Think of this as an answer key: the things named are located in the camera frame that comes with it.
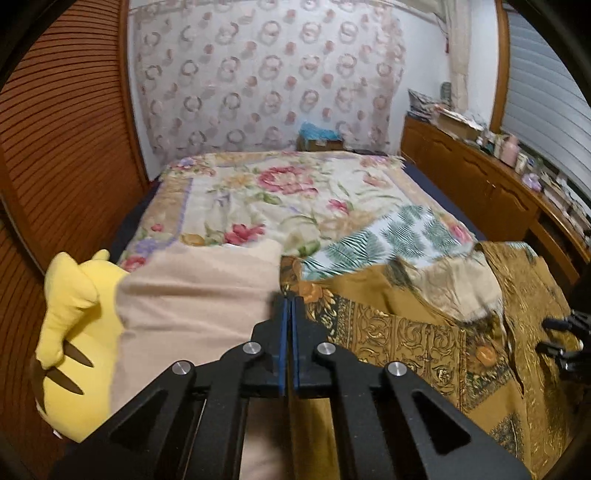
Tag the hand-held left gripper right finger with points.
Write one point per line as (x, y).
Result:
(296, 355)

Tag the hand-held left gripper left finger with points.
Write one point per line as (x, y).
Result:
(280, 350)

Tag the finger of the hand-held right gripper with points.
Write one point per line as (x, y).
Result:
(572, 360)
(572, 322)

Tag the golden brown patterned cloth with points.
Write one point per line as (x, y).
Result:
(397, 332)

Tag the beige pillow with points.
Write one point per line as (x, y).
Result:
(194, 300)

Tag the purple soft item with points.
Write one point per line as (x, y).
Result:
(532, 181)

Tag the floral blanket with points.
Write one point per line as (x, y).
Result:
(258, 203)

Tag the palm leaf print blanket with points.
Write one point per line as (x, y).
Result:
(397, 240)

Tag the wooden sideboard cabinet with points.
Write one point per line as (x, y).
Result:
(471, 184)

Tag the group of small toiletry bottles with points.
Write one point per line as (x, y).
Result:
(489, 141)

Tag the yellow plush toy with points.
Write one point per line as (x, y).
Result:
(78, 323)

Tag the cardboard box with blue cloth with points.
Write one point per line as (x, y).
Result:
(318, 136)

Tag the open cardboard box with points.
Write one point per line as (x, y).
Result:
(457, 124)

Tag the grey window blind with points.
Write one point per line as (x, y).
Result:
(545, 92)

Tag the stack of folded fabrics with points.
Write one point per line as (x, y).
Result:
(425, 105)

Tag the circle print curtain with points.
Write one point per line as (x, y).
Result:
(268, 78)

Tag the wooden slatted wardrobe door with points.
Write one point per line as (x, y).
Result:
(60, 161)

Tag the beige drape curtain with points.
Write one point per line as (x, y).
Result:
(458, 55)

